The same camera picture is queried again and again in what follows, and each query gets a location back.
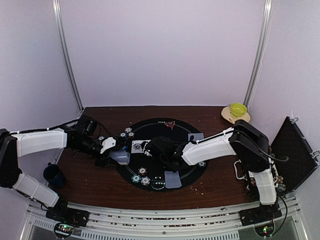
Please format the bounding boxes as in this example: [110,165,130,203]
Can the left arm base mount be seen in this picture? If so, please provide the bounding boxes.
[45,202,90,228]

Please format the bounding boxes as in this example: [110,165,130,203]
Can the aluminium frame post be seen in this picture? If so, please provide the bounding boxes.
[52,0,84,112]
[243,0,274,109]

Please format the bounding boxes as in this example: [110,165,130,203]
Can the blue orange ten chip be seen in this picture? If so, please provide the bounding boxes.
[125,127,132,134]

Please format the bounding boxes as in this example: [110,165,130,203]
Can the poker chips row in case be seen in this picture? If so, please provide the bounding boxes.
[250,176,287,193]

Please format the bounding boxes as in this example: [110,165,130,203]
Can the face down card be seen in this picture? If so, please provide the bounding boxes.
[188,133,204,142]
[164,171,182,189]

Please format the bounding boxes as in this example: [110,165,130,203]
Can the grey card deck box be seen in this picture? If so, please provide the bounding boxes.
[109,149,131,165]

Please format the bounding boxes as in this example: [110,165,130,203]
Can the left aluminium frame post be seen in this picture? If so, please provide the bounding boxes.
[52,0,84,112]

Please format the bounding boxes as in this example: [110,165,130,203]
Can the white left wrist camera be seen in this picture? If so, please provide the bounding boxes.
[100,136,117,154]

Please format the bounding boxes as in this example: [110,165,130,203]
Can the red triangular dealer marker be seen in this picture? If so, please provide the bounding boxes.
[165,121,176,130]

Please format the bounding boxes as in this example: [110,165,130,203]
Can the face down card front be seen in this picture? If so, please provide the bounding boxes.
[164,171,182,189]

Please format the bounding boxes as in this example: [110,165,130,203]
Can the dark blue mug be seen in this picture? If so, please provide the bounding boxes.
[42,162,67,188]

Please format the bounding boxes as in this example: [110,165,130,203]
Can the aluminium front rail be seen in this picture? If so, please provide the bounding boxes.
[18,197,312,240]

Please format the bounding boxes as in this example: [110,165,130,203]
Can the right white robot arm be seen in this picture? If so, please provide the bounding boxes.
[143,120,277,221]

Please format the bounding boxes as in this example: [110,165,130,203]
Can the black white chip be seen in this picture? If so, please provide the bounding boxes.
[138,167,147,176]

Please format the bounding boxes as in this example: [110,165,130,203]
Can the beige plate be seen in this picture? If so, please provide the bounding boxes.
[221,106,251,124]

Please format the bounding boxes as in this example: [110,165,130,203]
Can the ace of spades card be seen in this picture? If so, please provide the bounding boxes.
[131,140,148,154]

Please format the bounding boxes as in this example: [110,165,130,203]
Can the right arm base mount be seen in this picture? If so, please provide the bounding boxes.
[238,200,282,226]

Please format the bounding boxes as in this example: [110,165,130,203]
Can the green plastic bowl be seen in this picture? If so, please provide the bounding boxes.
[230,102,248,117]

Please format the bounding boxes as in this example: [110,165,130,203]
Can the right aluminium frame post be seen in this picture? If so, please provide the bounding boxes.
[243,0,274,109]

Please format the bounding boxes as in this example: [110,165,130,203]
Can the black poker case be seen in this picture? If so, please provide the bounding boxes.
[229,117,318,196]

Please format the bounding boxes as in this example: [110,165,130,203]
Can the round black poker mat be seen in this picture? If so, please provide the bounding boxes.
[116,118,209,192]

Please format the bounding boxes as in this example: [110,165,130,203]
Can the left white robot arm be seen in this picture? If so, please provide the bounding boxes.
[0,115,130,222]

